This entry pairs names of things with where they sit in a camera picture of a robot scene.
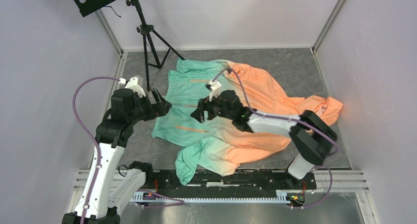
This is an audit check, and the white cable duct strip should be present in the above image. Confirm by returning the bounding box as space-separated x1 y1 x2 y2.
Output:
130 192 290 204

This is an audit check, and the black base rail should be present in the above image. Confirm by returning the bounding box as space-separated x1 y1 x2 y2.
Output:
143 169 317 198

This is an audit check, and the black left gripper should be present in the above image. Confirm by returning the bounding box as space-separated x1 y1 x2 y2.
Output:
127 87 172 125

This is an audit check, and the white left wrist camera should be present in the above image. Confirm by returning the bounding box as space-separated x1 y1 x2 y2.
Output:
118 75 146 97

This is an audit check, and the green and orange jacket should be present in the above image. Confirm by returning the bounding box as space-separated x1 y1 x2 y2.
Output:
152 60 343 185

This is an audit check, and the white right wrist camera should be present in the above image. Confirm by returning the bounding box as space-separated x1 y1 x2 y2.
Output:
205 80 222 101

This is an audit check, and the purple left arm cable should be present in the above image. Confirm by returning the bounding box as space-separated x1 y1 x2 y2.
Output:
72 76 122 224

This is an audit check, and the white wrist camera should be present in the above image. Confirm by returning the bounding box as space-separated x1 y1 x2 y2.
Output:
118 75 146 97
205 80 222 101

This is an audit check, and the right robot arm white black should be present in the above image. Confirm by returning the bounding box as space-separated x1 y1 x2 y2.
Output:
190 90 337 189

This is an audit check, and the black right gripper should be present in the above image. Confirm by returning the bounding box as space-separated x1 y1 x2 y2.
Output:
190 90 234 124

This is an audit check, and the black tripod stand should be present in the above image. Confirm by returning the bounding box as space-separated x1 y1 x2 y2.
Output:
125 0 185 92

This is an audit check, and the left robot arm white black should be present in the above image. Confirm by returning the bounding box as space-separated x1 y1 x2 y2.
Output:
62 88 172 224

